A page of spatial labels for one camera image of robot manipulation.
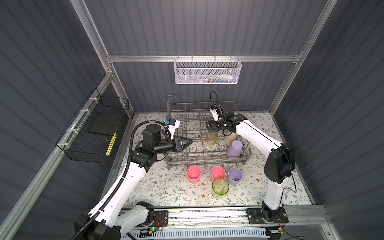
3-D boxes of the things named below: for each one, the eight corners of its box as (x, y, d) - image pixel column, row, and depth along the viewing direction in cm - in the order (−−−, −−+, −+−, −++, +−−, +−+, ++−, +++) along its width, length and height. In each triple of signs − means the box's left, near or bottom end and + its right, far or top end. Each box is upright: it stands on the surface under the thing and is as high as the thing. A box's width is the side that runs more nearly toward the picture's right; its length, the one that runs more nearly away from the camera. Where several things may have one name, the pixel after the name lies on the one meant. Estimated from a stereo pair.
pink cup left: (187, 185, 86) (186, 179, 78) (187, 172, 91) (186, 165, 83) (200, 185, 86) (200, 179, 78) (200, 172, 91) (200, 165, 83)
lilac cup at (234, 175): (226, 186, 85) (229, 180, 77) (225, 174, 90) (227, 167, 82) (240, 186, 85) (244, 180, 77) (237, 174, 90) (241, 167, 82)
